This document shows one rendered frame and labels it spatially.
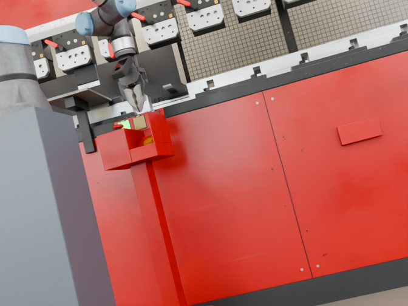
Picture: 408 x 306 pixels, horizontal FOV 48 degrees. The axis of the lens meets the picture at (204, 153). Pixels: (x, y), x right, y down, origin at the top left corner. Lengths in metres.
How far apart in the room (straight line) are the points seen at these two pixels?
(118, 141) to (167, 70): 1.06
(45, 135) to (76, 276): 0.31
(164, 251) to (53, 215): 0.63
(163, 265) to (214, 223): 0.31
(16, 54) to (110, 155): 0.55
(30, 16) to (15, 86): 1.16
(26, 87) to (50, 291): 0.45
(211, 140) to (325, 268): 0.64
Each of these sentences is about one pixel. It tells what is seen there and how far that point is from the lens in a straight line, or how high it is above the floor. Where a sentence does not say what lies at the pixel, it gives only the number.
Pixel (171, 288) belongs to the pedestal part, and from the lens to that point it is 1.59.
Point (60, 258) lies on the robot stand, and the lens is 1.03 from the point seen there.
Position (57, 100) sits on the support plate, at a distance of 1.88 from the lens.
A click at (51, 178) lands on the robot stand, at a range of 1.03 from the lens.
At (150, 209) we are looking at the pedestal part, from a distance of 1.57.
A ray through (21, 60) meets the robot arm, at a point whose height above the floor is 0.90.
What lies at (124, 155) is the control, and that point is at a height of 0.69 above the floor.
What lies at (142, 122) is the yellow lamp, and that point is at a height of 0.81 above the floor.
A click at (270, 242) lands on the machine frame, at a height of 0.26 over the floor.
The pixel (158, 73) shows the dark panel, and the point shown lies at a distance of 2.56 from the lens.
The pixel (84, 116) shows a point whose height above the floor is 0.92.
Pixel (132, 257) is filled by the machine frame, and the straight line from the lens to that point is 1.88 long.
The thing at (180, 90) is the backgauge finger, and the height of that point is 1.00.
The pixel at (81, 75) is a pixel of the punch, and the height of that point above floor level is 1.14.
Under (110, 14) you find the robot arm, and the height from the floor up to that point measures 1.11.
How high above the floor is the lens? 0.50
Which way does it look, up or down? 5 degrees up
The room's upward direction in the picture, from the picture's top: 14 degrees counter-clockwise
